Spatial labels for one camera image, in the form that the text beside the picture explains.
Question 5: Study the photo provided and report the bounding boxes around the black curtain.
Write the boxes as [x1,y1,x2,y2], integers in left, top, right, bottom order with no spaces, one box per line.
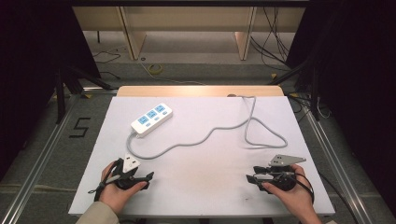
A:
[285,0,396,216]

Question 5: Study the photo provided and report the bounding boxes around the person's right hand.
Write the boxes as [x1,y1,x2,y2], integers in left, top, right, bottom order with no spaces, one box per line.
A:
[261,163,318,219]

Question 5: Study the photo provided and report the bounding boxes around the aluminium floor rail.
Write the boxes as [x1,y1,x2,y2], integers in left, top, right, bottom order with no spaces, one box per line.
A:
[301,106,375,224]
[0,92,82,224]

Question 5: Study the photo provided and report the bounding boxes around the black metal stand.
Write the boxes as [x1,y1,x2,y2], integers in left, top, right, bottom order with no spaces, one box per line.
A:
[266,57,322,122]
[54,65,114,125]

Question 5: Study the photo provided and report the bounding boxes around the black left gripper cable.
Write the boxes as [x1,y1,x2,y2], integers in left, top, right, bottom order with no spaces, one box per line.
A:
[87,159,123,203]

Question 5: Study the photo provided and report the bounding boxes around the white power strip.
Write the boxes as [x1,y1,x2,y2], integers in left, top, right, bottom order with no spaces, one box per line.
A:
[130,103,174,139]

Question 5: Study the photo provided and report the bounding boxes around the person's left hand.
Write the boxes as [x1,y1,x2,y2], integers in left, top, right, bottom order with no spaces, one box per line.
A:
[99,160,149,215]

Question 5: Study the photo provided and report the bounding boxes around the bundle of black cables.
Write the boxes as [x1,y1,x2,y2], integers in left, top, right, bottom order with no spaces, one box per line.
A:
[249,6,291,73]

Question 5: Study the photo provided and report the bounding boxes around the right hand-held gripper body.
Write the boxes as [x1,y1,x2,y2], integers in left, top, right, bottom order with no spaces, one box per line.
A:
[264,154,307,192]

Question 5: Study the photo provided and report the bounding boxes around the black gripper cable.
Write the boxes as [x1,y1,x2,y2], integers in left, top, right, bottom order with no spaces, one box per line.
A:
[293,172,316,204]
[87,159,123,203]

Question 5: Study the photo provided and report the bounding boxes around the white table board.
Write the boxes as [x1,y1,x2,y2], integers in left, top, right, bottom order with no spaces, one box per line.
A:
[67,95,336,217]

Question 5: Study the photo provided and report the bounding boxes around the thin black floor cable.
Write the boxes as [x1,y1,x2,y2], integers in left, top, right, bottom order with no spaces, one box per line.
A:
[92,49,122,80]

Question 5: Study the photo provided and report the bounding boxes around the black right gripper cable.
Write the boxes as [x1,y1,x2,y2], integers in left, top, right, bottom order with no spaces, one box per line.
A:
[293,172,316,204]

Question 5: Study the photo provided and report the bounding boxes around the light wooden shelf unit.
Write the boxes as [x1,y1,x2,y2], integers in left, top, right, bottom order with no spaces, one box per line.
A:
[71,6,306,62]

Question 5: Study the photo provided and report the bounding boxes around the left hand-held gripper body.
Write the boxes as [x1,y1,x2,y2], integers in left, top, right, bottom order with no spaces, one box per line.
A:
[110,152,142,191]

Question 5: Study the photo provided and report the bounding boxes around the grey power strip cable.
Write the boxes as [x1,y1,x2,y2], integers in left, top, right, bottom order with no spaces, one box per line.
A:
[125,94,289,161]

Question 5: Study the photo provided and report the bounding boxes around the yellow tape roll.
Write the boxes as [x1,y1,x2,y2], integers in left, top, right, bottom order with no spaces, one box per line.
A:
[147,63,163,76]

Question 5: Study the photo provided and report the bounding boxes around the wooden table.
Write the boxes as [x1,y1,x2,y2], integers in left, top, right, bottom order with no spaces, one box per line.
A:
[116,85,285,98]

